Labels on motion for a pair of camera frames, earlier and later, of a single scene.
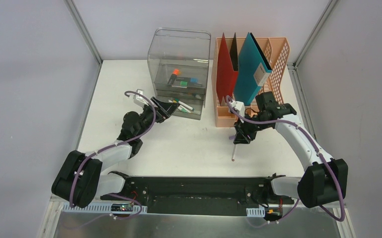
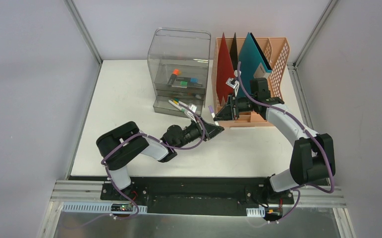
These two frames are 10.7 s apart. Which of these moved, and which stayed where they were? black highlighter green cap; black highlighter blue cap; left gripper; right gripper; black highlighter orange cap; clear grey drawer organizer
Moved: left gripper; right gripper
Stayed: black highlighter orange cap; black highlighter blue cap; clear grey drawer organizer; black highlighter green cap
